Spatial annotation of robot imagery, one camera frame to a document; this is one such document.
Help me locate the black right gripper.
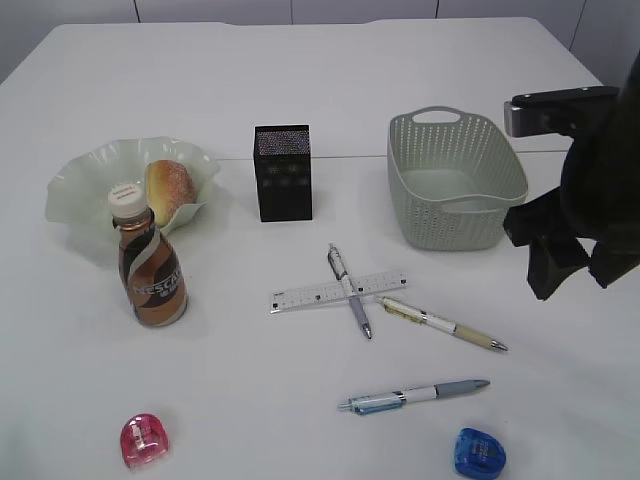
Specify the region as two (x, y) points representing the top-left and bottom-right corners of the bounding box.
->
(503, 63), (639, 300)

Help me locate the blue pencil sharpener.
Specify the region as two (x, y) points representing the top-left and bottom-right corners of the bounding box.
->
(453, 428), (507, 480)

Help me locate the sugared bread loaf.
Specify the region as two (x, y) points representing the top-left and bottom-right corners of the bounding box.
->
(145, 160), (196, 226)

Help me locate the brown Nescafe coffee bottle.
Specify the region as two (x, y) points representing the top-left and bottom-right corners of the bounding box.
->
(108, 183), (188, 327)

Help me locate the grey-green plastic woven basket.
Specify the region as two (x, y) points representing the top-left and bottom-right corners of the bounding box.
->
(387, 106), (528, 251)

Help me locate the beige and white pen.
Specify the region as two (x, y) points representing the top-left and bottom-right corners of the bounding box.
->
(375, 296), (509, 352)

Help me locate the grey and white pen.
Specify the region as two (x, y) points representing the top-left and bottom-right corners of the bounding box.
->
(327, 243), (372, 340)

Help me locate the blue and white pen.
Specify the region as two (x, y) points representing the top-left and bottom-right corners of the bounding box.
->
(337, 379), (491, 416)

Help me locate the black mesh pen holder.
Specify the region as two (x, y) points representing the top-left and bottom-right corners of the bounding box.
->
(253, 125), (313, 223)

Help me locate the pink pencil sharpener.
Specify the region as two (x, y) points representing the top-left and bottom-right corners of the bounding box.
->
(119, 413), (170, 469)

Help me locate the pale green wavy glass plate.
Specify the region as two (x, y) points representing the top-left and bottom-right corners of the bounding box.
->
(45, 136), (221, 242)

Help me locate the clear plastic ruler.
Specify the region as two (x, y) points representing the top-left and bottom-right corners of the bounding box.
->
(269, 271), (408, 314)

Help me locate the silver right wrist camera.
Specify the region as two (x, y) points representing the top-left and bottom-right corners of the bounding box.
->
(504, 86), (619, 138)

